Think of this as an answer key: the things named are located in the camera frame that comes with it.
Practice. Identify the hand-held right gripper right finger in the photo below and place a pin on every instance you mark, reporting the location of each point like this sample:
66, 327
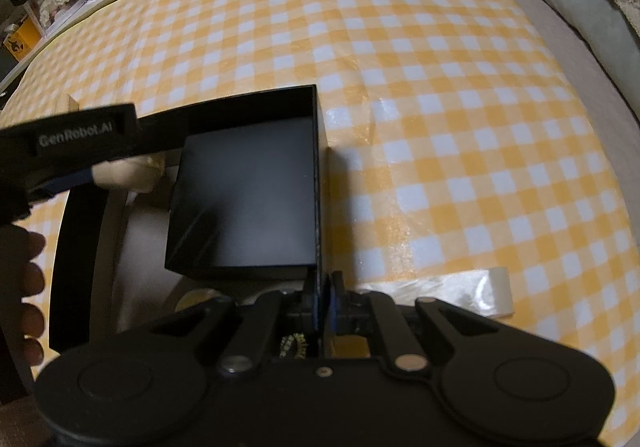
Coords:
395, 332

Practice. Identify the grey pillow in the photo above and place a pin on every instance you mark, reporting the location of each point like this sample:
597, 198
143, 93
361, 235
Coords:
575, 17

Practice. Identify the small black box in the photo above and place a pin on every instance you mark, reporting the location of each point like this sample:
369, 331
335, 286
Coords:
240, 202

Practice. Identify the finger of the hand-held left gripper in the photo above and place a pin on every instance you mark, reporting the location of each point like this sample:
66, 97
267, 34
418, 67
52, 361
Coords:
157, 137
65, 183

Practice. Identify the person's left hand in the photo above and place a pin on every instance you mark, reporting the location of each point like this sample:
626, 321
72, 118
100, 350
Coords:
25, 247

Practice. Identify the black tray box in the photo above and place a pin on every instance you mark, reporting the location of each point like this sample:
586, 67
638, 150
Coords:
75, 277

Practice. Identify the beige earbud case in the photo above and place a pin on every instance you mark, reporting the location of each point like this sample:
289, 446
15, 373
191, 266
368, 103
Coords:
127, 174

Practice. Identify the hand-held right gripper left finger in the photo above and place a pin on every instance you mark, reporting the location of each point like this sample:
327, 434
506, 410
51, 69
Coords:
250, 332

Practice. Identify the yellow checked blanket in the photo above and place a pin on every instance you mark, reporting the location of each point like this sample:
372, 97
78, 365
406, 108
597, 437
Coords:
425, 127

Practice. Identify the yellow box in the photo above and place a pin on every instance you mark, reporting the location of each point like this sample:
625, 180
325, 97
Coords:
22, 42

